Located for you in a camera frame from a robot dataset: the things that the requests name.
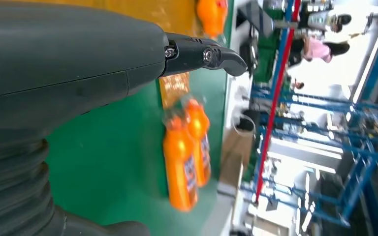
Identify orange bottle with clear cap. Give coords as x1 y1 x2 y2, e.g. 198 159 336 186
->
162 111 199 213
195 0 229 38
184 96 212 189

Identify yellow plastic film sheet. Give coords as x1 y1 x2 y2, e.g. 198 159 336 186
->
13 0 224 110

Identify black handheld device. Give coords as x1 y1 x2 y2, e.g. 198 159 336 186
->
239 35 259 71

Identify black tablet on stand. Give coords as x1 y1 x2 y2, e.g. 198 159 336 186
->
236 1 275 40

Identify open cardboard box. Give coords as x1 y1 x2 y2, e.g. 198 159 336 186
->
220 125 255 190

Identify green plastic crate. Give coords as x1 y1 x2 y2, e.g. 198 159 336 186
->
253 0 286 83

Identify red pole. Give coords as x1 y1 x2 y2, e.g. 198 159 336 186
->
255 0 303 204

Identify white black humanoid robot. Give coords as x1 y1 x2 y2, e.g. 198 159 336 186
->
298 6 353 34

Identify blue metal rack frame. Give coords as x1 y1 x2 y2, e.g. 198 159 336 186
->
251 0 378 229

